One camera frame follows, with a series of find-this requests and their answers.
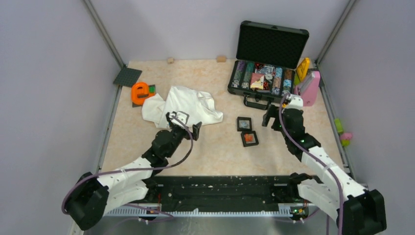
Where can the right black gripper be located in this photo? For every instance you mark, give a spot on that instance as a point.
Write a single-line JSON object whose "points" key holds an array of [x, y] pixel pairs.
{"points": [[266, 116]]}

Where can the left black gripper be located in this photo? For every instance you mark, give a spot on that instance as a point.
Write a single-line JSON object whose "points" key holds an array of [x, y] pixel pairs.
{"points": [[195, 129]]}

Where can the white t-shirt garment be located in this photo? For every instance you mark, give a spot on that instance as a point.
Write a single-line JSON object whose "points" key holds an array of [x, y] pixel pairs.
{"points": [[198, 104]]}

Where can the black display frame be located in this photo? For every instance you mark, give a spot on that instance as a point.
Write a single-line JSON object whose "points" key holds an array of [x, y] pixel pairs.
{"points": [[249, 144]]}

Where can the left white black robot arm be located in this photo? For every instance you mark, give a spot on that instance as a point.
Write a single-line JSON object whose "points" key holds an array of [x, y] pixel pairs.
{"points": [[94, 195]]}

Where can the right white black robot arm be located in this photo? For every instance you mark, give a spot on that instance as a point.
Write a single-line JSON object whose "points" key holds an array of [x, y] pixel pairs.
{"points": [[355, 209]]}

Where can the black box with blue brooch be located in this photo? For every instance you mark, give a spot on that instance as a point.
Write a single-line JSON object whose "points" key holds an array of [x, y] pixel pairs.
{"points": [[244, 124]]}

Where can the green lego brick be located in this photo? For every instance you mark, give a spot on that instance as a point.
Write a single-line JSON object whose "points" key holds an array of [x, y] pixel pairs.
{"points": [[152, 89]]}

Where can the pink box with grey lid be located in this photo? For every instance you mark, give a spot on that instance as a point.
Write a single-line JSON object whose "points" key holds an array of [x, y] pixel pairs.
{"points": [[308, 88]]}

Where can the small dark mat under dispenser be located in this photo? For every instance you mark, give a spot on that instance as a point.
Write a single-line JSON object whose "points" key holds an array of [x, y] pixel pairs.
{"points": [[150, 94]]}

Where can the black open poker chip case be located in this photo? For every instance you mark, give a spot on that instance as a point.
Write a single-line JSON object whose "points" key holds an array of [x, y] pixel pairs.
{"points": [[266, 58]]}

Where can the yellow toy block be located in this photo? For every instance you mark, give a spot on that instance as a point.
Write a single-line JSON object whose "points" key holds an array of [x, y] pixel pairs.
{"points": [[302, 68]]}

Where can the small wooden block left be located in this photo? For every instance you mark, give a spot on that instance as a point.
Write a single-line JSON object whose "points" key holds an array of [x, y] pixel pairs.
{"points": [[170, 60]]}

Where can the small wooden block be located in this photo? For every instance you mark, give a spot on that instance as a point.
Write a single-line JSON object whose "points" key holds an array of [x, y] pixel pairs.
{"points": [[170, 60], [221, 59]]}

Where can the dark grey lego baseplate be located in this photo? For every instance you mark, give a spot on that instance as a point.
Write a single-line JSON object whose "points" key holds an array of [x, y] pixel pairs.
{"points": [[127, 77]]}

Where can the small wooden block right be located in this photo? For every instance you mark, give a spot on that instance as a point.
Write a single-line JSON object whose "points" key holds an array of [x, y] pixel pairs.
{"points": [[221, 59]]}

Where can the green pink toy bricks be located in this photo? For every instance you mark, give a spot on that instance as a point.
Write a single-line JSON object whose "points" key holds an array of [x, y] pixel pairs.
{"points": [[344, 137]]}

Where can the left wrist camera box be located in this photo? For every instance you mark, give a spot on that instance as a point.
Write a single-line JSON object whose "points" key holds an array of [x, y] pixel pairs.
{"points": [[182, 118]]}

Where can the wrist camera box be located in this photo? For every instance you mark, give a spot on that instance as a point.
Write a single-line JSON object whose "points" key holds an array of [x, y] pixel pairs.
{"points": [[293, 102], [182, 118]]}

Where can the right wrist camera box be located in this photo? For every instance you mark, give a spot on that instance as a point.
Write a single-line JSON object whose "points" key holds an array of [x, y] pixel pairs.
{"points": [[293, 102]]}

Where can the black mounting base plate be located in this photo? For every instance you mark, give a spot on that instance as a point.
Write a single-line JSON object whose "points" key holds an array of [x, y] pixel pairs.
{"points": [[225, 194]]}

